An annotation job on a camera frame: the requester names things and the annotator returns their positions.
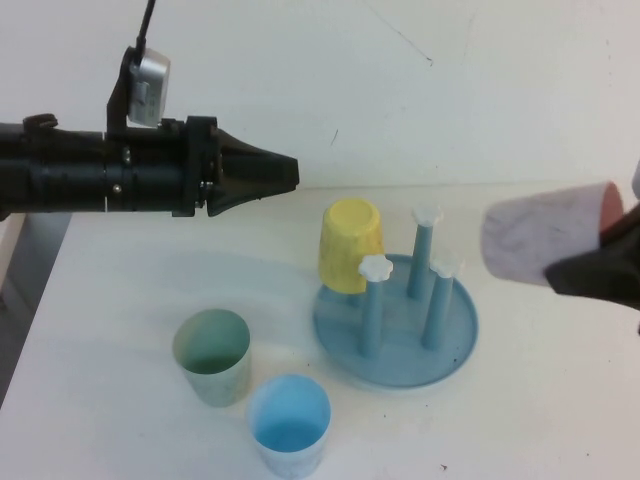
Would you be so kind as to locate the blue plastic cup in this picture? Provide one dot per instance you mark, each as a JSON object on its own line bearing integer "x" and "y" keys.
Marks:
{"x": 287, "y": 435}

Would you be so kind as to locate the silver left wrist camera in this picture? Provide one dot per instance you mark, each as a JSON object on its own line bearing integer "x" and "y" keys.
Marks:
{"x": 150, "y": 85}

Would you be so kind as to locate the pink marbled plastic cup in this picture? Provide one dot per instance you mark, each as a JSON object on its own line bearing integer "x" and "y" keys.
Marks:
{"x": 540, "y": 235}

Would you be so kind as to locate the blue cup stand with pegs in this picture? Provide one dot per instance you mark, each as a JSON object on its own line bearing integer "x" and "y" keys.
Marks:
{"x": 400, "y": 370}

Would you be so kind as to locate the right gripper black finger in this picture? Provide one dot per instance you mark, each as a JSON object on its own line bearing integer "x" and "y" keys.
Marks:
{"x": 600, "y": 280}
{"x": 625, "y": 225}

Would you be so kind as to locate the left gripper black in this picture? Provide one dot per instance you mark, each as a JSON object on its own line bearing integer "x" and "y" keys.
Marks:
{"x": 200, "y": 150}

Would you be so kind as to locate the yellow plastic cup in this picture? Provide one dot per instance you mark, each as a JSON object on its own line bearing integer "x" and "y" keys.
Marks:
{"x": 345, "y": 240}

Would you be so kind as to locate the green marbled plastic cup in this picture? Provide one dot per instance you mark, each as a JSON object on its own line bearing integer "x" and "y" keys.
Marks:
{"x": 215, "y": 390}

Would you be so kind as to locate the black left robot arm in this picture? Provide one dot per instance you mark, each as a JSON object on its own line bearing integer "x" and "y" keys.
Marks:
{"x": 60, "y": 165}

